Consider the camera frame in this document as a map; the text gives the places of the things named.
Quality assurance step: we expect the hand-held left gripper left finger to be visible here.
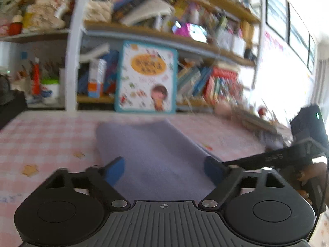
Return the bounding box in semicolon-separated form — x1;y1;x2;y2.
38;156;129;211

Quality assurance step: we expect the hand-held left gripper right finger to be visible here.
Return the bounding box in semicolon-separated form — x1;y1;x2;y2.
199;156;293;211

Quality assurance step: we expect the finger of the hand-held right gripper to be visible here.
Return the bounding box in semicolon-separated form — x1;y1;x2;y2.
223;138;310;171

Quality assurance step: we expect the pink and purple sweater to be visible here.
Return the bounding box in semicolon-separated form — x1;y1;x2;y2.
96;119;223;204

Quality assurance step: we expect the person's right hand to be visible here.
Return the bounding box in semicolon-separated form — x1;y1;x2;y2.
295;162;328;198

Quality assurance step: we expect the stack of picture books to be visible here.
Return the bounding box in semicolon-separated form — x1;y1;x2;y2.
233;107;291;144

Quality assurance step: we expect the pink plush toy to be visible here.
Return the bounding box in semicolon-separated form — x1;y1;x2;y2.
214;102;233;116

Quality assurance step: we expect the pink checked tablecloth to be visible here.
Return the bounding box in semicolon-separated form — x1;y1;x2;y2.
0;111;329;247

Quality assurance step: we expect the row of colourful books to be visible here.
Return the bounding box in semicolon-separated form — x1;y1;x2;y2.
177;65;243;106

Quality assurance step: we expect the white and orange box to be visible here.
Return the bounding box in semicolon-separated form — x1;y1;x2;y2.
87;59;107;99

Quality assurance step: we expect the children's picture book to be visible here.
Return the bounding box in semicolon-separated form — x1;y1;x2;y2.
114;41;178;114

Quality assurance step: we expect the window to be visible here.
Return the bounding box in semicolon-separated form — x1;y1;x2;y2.
265;0;317;74

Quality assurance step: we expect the white jar with green rim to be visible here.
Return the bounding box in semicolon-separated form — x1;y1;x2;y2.
41;78;60;101

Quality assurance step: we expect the row of blue books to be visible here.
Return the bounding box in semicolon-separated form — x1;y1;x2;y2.
77;45;120;96

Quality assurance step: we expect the white wooden bookshelf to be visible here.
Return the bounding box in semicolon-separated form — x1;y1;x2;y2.
0;0;263;114

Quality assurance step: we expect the black case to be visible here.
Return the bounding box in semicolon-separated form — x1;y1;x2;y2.
0;93;28;130

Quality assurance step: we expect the red tassel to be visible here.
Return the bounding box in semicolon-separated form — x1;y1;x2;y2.
32;58;42;96

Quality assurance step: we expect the white quilted handbag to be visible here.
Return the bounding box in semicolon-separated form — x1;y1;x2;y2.
87;0;114;22

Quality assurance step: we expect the row of mixed books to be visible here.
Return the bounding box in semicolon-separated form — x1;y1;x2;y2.
110;0;232;31

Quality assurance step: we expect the plush cat ornament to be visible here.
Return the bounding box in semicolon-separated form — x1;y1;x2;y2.
23;0;68;32

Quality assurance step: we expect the red round figurine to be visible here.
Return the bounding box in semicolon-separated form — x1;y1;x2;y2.
9;14;23;35

